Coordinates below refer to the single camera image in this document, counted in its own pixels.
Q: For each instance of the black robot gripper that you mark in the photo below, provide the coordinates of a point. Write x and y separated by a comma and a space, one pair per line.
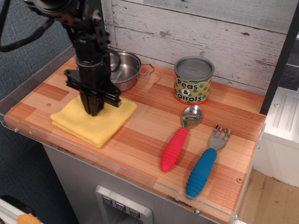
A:
94, 85

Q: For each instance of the yellow rag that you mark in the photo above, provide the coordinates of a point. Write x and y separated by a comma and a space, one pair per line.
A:
95, 130

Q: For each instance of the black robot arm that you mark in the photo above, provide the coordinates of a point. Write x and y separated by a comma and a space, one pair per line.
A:
84, 23

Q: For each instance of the small steel pot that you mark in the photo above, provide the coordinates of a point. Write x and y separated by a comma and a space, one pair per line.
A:
124, 66

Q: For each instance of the grey toy fridge cabinet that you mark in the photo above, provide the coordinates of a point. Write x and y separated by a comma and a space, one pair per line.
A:
79, 180

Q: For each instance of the clear acrylic table guard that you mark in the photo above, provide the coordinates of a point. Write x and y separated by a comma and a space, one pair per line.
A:
134, 152

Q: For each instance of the silver dispenser button panel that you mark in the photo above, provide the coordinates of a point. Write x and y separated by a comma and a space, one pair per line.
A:
118, 209

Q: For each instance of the peas and carrots can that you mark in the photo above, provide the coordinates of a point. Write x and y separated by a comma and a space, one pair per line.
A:
193, 79

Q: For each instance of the orange object at corner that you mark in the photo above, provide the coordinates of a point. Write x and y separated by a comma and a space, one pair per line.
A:
28, 219

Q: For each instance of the white toy cabinet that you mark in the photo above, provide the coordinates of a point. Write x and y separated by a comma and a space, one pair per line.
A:
277, 154

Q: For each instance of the red handled spoon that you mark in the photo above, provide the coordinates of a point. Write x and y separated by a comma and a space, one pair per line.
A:
190, 118

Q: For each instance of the blue handled fork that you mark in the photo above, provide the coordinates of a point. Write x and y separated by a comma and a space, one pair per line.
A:
202, 169

